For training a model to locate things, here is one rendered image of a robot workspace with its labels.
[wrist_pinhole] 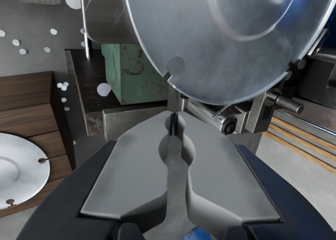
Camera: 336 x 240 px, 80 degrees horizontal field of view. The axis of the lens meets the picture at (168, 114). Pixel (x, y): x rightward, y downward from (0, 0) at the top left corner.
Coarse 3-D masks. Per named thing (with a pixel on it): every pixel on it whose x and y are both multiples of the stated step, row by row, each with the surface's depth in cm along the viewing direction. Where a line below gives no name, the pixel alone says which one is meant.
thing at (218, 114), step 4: (224, 108) 27; (228, 108) 27; (232, 108) 27; (236, 108) 28; (216, 112) 27; (220, 112) 27; (224, 112) 27; (228, 112) 27; (232, 112) 28; (236, 112) 28; (240, 112) 29; (212, 116) 27; (216, 116) 27; (220, 116) 27
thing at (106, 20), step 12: (84, 0) 16; (96, 0) 16; (108, 0) 16; (120, 0) 17; (84, 12) 16; (96, 12) 16; (108, 12) 17; (120, 12) 17; (84, 24) 16; (96, 24) 17; (108, 24) 17; (120, 24) 18; (96, 36) 17; (108, 36) 18; (120, 36) 18; (132, 36) 18
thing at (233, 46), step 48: (144, 0) 17; (192, 0) 19; (240, 0) 21; (288, 0) 23; (144, 48) 19; (192, 48) 21; (240, 48) 24; (288, 48) 28; (192, 96) 24; (240, 96) 28
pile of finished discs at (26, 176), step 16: (0, 144) 57; (16, 144) 59; (32, 144) 61; (0, 160) 59; (16, 160) 61; (32, 160) 63; (0, 176) 61; (16, 176) 63; (32, 176) 66; (48, 176) 68; (0, 192) 64; (16, 192) 66; (32, 192) 68; (0, 208) 66
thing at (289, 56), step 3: (288, 51) 28; (291, 51) 28; (285, 54) 28; (288, 54) 28; (291, 54) 29; (285, 57) 28; (288, 57) 29; (291, 57) 29; (282, 60) 28; (285, 60) 29; (288, 60) 29; (285, 63) 29
